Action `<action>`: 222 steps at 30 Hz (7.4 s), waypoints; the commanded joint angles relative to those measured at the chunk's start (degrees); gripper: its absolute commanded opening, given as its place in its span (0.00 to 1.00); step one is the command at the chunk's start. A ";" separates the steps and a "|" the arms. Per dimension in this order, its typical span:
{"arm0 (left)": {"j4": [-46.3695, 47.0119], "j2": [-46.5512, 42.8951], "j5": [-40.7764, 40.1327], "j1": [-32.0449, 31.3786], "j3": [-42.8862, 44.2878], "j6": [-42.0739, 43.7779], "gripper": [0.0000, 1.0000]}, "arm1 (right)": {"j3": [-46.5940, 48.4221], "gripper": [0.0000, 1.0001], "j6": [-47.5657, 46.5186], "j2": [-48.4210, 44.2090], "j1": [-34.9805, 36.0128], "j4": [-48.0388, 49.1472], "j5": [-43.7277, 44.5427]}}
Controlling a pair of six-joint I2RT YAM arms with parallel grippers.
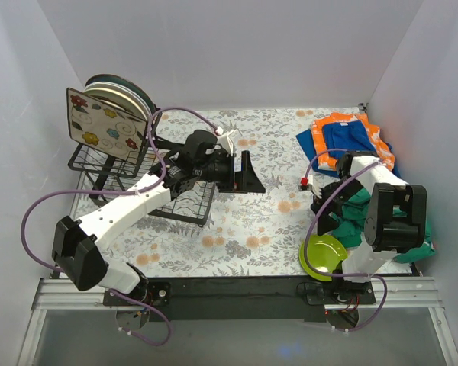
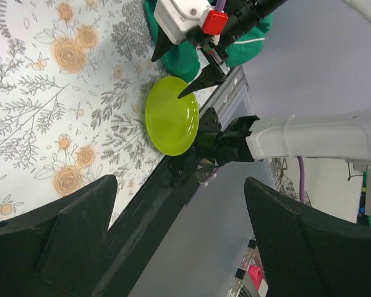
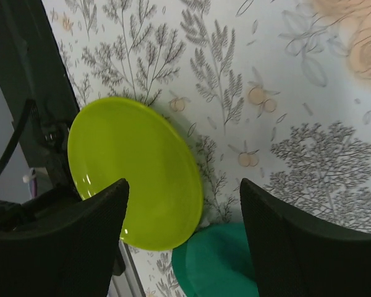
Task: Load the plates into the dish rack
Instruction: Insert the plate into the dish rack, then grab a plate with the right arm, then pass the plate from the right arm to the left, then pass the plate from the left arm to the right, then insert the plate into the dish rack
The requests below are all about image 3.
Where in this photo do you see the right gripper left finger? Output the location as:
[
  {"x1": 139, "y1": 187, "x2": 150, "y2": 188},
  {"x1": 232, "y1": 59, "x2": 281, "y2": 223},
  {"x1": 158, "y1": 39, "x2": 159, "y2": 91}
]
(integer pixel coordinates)
[{"x1": 0, "y1": 179, "x2": 129, "y2": 296}]

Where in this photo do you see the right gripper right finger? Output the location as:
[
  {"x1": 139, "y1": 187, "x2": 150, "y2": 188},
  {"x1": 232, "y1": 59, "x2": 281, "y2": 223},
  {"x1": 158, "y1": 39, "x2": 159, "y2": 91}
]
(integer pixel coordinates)
[{"x1": 240, "y1": 178, "x2": 371, "y2": 296}]

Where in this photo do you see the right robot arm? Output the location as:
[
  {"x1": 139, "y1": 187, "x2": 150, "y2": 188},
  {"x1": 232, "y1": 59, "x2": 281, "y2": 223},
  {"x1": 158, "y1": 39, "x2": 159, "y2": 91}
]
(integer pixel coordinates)
[{"x1": 0, "y1": 102, "x2": 371, "y2": 233}]

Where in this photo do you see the green jacket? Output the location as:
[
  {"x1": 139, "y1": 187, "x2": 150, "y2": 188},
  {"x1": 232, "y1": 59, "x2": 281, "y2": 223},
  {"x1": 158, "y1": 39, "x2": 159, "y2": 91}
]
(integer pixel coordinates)
[{"x1": 171, "y1": 222, "x2": 259, "y2": 296}]

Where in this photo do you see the lime green plate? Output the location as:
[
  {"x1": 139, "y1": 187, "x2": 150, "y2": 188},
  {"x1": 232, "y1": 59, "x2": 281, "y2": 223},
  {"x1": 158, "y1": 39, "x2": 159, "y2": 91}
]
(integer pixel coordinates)
[{"x1": 67, "y1": 97, "x2": 203, "y2": 251}]

